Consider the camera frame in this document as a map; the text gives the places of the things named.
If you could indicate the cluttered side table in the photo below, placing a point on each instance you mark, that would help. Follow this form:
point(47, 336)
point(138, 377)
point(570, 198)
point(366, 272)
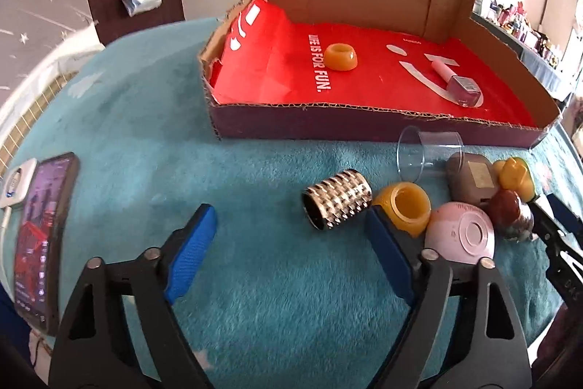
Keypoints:
point(542, 70)

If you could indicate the row of small bottles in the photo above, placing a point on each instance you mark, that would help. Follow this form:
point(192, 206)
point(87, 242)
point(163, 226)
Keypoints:
point(524, 24)

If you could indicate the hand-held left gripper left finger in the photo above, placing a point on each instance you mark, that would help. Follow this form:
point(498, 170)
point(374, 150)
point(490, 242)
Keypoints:
point(191, 252)

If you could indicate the clear plastic cup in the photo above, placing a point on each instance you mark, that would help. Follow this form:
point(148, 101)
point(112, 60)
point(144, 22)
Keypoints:
point(426, 154)

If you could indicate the red-capped silver bottle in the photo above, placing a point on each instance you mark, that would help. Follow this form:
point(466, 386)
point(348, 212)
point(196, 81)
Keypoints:
point(512, 216)

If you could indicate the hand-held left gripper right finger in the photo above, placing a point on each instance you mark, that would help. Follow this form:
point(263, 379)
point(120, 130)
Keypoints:
point(387, 254)

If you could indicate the orange domed holder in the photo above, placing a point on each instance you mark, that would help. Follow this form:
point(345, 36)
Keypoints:
point(340, 57)

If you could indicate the grey charger case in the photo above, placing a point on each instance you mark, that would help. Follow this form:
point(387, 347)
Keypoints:
point(471, 181)

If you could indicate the black smartphone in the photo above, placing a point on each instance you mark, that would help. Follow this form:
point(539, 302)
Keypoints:
point(41, 238)

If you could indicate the silver studded cylinder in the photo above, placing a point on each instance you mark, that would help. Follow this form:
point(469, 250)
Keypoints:
point(337, 205)

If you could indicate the orange wide-mouth cup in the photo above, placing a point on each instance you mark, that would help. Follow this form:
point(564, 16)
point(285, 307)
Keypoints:
point(404, 209)

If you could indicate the pink round device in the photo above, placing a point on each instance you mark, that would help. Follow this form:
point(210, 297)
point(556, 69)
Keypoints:
point(460, 236)

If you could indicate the orange and green pepper toy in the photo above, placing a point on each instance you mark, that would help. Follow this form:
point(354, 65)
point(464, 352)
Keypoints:
point(514, 177)

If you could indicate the red paper bag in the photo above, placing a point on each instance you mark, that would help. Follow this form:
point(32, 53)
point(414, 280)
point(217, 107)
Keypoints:
point(373, 79)

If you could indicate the white charger puck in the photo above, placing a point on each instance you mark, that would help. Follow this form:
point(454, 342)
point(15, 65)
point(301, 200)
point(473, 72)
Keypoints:
point(16, 185)

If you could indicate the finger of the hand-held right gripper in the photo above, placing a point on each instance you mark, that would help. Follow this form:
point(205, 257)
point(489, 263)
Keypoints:
point(567, 212)
point(549, 227)

